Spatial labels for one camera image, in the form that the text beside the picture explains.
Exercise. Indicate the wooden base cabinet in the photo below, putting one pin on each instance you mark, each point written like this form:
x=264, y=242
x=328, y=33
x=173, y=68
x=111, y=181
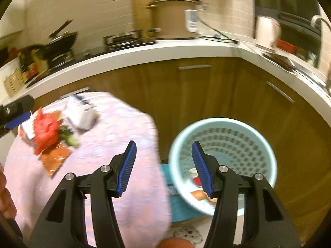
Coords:
x=194, y=98

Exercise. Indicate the white paper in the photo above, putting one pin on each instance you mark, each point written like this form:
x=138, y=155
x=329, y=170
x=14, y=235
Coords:
x=27, y=131

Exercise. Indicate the black wok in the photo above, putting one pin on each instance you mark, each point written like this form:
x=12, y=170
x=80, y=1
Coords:
x=62, y=41

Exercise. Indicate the person's left hand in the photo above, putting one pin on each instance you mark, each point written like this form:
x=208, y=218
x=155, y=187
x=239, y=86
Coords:
x=6, y=201

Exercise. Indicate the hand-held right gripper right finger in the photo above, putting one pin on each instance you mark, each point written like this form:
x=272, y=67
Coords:
x=201, y=168

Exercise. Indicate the woven basket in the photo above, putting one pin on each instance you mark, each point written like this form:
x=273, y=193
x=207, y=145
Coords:
x=14, y=82

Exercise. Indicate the red plastic tray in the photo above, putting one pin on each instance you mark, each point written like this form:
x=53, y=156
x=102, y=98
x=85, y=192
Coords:
x=285, y=47

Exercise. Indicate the pink floral blanket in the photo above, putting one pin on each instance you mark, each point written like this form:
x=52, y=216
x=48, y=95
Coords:
x=116, y=124

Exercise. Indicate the steel sink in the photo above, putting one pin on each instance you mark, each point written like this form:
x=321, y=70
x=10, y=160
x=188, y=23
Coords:
x=297, y=67

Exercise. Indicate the white electric kettle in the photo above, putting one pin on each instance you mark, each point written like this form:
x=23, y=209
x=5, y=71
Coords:
x=266, y=33

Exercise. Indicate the white carton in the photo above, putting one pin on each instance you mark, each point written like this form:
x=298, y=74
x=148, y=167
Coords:
x=80, y=113

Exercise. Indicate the black burner grate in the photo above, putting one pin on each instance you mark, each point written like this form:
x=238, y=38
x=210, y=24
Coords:
x=121, y=40
x=60, y=59

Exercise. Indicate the small red scrap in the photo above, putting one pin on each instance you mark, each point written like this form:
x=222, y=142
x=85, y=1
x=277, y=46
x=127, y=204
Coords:
x=197, y=181

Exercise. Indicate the wooden cutting board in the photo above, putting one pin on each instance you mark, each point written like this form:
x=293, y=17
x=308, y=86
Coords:
x=141, y=5

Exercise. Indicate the white perforated plastic item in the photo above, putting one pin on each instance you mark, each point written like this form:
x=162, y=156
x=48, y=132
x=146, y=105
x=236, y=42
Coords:
x=188, y=233

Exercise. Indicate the orange peel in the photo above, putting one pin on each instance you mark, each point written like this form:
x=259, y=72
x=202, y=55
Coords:
x=197, y=195

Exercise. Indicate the steel faucet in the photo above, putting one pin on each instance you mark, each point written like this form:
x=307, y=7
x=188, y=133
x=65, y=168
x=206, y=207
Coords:
x=322, y=20

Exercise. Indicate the green leafy vegetable scrap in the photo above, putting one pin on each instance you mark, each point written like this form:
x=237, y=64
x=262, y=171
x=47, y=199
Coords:
x=68, y=137

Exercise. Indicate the red plastic bag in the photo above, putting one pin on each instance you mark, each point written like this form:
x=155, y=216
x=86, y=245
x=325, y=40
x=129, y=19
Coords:
x=46, y=131

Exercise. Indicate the orange paper cup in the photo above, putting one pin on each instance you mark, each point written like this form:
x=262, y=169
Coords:
x=54, y=160

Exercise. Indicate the light blue plastic basket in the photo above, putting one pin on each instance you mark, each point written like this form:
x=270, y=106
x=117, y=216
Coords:
x=232, y=134

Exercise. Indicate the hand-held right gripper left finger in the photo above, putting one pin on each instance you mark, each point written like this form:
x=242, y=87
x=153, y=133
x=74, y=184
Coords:
x=128, y=165

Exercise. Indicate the teal cardboard box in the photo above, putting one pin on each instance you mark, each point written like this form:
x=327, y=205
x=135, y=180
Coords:
x=178, y=206

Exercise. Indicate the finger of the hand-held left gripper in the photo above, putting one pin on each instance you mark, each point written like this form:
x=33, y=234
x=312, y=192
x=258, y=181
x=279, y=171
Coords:
x=18, y=121
x=20, y=106

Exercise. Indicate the dark sauce bottles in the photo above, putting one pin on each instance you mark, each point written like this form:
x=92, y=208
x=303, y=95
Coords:
x=33, y=64

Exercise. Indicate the black glass gas cooktop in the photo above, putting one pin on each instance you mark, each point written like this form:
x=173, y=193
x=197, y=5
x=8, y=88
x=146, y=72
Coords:
x=90, y=51

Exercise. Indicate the brown rice cooker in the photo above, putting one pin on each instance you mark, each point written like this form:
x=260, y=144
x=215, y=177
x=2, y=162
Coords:
x=170, y=18

